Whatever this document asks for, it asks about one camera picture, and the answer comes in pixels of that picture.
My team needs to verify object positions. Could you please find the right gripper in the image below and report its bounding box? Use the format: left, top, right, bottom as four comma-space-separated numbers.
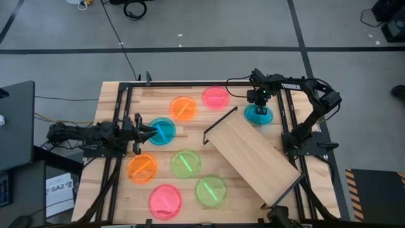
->
246, 88, 273, 115

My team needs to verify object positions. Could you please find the wooden tray board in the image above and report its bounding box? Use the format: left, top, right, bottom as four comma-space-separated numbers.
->
202, 106, 307, 210

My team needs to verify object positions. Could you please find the black equipment case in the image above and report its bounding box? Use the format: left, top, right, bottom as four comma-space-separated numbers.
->
381, 17, 405, 44
371, 0, 405, 22

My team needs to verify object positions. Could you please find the blue keypad device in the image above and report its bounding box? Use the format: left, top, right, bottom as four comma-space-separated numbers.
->
0, 170, 14, 207

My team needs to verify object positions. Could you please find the white and yellow plug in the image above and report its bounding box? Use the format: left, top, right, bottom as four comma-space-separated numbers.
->
66, 0, 96, 11

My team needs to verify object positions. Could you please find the long black floor cable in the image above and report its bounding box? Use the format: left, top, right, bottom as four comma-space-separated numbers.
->
100, 0, 139, 82

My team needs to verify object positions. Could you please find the pink translucent plastic plate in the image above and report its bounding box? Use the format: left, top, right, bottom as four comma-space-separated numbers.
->
201, 85, 231, 111
147, 184, 183, 221

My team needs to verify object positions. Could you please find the yellow cable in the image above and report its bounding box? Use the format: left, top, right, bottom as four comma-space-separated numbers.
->
34, 112, 95, 125

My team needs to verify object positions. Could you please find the white SA2 cardboard box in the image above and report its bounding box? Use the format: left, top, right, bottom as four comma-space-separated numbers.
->
46, 172, 75, 219

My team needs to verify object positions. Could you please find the black computer mouse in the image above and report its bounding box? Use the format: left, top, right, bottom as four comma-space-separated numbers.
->
8, 215, 32, 228

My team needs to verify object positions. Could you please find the orange translucent plastic plate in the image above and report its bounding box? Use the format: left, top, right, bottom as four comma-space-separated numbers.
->
127, 153, 158, 184
169, 96, 199, 122

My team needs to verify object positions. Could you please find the thin grey cable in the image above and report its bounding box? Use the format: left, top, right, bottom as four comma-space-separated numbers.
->
34, 95, 99, 102

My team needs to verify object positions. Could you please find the black hazard-striped floor mat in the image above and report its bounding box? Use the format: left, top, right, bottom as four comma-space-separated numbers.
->
344, 168, 405, 222

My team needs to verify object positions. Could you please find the person's shoe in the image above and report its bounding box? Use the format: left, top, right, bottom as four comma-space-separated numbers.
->
390, 84, 405, 99

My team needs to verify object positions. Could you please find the green translucent plastic plate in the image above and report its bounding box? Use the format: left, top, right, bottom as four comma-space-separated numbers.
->
170, 149, 203, 179
194, 175, 228, 209

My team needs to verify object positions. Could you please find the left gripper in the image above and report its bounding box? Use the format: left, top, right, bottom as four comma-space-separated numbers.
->
121, 113, 158, 155

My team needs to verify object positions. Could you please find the coiled black floor cable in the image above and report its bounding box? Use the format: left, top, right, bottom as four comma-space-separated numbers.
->
123, 0, 148, 21

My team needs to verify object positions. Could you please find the blue translucent plastic plate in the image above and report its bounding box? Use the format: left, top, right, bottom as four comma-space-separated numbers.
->
147, 117, 177, 146
243, 104, 275, 126

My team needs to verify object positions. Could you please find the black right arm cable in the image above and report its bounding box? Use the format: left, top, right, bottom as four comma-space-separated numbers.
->
225, 75, 254, 99

